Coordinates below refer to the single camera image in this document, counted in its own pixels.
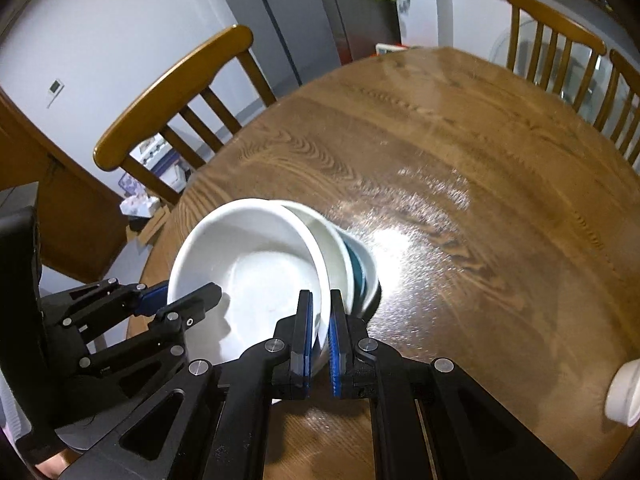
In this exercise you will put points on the round glass turntable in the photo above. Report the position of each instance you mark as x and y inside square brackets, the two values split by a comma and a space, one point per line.
[552, 60]

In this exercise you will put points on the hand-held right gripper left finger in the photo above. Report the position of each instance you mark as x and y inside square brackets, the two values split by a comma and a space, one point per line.
[306, 342]

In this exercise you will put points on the small white bowl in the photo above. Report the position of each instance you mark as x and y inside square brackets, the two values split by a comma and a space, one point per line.
[250, 270]

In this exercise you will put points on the small white box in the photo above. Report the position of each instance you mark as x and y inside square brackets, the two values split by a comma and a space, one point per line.
[390, 49]

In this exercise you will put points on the white crumpled paper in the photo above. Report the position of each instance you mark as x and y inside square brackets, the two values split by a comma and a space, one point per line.
[140, 206]

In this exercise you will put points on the storage boxes under chair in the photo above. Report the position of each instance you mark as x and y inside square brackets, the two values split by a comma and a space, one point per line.
[155, 160]

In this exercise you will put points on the large white bowl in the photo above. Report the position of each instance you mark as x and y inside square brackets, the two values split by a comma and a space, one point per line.
[336, 255]

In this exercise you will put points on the cardboard box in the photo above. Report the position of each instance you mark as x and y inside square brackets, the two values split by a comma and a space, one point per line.
[152, 230]

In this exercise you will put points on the grey refrigerator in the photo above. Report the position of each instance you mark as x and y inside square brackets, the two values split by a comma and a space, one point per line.
[300, 10]

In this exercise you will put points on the blue oval dish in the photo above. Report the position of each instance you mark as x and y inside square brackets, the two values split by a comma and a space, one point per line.
[358, 272]

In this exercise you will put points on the white wall thermostat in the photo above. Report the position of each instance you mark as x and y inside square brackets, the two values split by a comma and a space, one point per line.
[55, 87]

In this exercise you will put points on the wooden dining chair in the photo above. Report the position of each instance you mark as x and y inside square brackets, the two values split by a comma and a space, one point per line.
[627, 72]
[555, 17]
[165, 92]

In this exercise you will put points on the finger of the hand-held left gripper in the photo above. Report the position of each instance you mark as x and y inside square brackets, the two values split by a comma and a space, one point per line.
[150, 298]
[195, 305]

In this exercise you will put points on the white ribbed cup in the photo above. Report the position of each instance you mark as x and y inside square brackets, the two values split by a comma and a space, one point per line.
[625, 392]

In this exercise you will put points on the wooden cabinet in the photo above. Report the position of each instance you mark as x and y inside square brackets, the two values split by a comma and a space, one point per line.
[65, 200]

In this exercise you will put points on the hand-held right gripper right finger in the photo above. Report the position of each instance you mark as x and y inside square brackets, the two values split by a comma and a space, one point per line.
[337, 345]

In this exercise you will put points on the square blue patterned plate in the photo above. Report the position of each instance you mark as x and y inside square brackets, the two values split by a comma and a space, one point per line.
[373, 270]

